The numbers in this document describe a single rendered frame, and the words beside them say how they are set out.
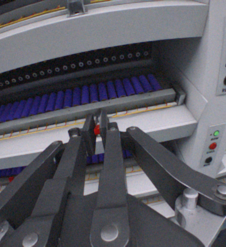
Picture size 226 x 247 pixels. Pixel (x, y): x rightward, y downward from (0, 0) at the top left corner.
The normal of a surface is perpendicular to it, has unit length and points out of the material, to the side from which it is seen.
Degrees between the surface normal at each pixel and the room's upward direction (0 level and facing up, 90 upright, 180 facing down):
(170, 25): 109
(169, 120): 19
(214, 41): 90
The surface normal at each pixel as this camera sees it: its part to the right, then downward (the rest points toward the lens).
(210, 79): 0.10, 0.50
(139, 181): -0.11, -0.64
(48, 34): 0.15, 0.75
